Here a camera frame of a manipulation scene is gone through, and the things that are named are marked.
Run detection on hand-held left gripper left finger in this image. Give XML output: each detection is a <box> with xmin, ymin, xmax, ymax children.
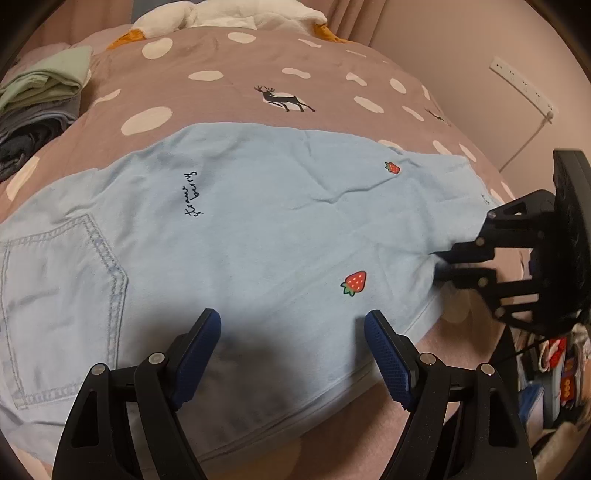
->
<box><xmin>52</xmin><ymin>308</ymin><xmax>222</xmax><ymax>480</ymax></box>

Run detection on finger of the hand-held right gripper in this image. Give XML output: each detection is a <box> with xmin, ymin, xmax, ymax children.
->
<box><xmin>431</xmin><ymin>267</ymin><xmax>559</xmax><ymax>331</ymax></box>
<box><xmin>428</xmin><ymin>189</ymin><xmax>557</xmax><ymax>265</ymax></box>

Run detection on pink curtain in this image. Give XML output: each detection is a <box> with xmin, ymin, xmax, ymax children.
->
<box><xmin>318</xmin><ymin>0</ymin><xmax>395</xmax><ymax>47</ymax></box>

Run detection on pile of colourful packets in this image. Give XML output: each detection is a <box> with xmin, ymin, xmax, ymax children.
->
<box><xmin>512</xmin><ymin>323</ymin><xmax>591</xmax><ymax>462</ymax></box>

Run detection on white goose plush toy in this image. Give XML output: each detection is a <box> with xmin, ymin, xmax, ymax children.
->
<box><xmin>108</xmin><ymin>0</ymin><xmax>349</xmax><ymax>51</ymax></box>

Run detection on white wall power strip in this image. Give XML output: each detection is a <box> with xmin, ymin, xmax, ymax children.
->
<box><xmin>489</xmin><ymin>56</ymin><xmax>559</xmax><ymax>121</ymax></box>

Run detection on pink pillow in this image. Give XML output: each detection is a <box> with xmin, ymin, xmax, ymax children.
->
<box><xmin>18</xmin><ymin>25</ymin><xmax>130</xmax><ymax>68</ymax></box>

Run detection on spotted pink deer blanket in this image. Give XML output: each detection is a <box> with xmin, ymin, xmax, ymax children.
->
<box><xmin>0</xmin><ymin>23</ymin><xmax>532</xmax><ymax>480</ymax></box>

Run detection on white power cable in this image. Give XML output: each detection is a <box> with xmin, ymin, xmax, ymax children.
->
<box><xmin>501</xmin><ymin>113</ymin><xmax>555</xmax><ymax>174</ymax></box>

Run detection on folded green garment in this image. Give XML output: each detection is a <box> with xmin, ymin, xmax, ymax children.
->
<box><xmin>0</xmin><ymin>45</ymin><xmax>95</xmax><ymax>112</ymax></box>

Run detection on folded dark garment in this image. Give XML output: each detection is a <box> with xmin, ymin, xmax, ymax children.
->
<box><xmin>0</xmin><ymin>117</ymin><xmax>77</xmax><ymax>183</ymax></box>

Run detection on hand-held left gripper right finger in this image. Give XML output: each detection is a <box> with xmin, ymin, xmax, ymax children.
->
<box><xmin>364</xmin><ymin>310</ymin><xmax>539</xmax><ymax>480</ymax></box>

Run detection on light blue denim shorts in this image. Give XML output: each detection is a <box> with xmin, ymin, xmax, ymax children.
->
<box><xmin>0</xmin><ymin>122</ymin><xmax>504</xmax><ymax>462</ymax></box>

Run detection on folded grey-blue garment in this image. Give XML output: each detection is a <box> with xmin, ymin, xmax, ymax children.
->
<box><xmin>0</xmin><ymin>88</ymin><xmax>84</xmax><ymax>141</ymax></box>

